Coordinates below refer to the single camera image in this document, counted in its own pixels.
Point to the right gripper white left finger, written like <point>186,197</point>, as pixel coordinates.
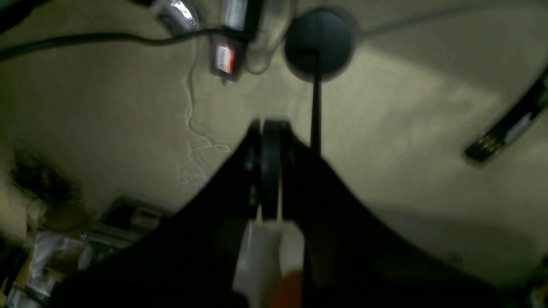
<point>190,260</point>

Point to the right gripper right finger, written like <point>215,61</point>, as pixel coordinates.
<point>354,260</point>

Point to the white thread on floor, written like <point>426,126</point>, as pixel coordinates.
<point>195,174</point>

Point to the clutter pile on floor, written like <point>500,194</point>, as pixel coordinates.
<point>27,281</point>

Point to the red white labelled adapter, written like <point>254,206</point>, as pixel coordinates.
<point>227,57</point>

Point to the round black stand base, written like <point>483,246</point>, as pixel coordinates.
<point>319,46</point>

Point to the black bar on floor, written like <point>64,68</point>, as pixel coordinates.
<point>512,125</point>

